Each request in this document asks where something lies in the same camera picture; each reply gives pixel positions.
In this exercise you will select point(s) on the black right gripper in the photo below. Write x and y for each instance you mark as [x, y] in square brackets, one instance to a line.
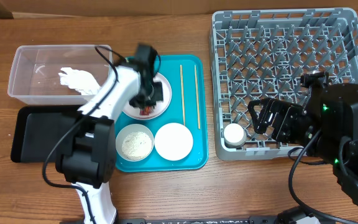
[278, 119]

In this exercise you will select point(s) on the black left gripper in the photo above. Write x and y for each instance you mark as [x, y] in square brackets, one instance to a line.
[158, 94]

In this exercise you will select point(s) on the red snack wrapper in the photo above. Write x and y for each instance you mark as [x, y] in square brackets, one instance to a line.
[148, 110]

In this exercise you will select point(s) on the wooden chopstick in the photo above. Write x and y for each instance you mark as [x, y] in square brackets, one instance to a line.
[197, 97]
[182, 95]

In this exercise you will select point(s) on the white bowl with rice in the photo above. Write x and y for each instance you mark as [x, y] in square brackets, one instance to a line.
[134, 142]

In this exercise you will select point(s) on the white cup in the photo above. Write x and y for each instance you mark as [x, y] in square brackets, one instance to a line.
[234, 136]

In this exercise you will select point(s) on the white napkin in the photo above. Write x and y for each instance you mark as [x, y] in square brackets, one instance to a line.
[79, 80]

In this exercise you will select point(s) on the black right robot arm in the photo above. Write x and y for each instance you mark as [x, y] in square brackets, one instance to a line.
[326, 124]

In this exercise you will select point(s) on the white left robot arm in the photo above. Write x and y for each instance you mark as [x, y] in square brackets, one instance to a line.
[86, 152]

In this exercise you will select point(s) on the white round plate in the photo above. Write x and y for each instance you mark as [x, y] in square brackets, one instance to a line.
[160, 106]

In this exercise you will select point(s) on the teal plastic tray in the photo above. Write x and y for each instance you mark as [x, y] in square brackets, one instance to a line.
[196, 159]

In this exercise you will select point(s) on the grey dish rack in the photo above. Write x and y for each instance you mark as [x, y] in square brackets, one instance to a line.
[262, 54]

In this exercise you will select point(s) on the clear plastic bin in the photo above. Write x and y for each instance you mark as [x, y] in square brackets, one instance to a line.
[34, 78]

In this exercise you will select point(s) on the black plastic tray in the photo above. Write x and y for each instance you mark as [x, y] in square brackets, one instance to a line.
[37, 131]

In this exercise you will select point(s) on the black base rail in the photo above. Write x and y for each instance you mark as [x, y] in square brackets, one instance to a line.
[249, 220]

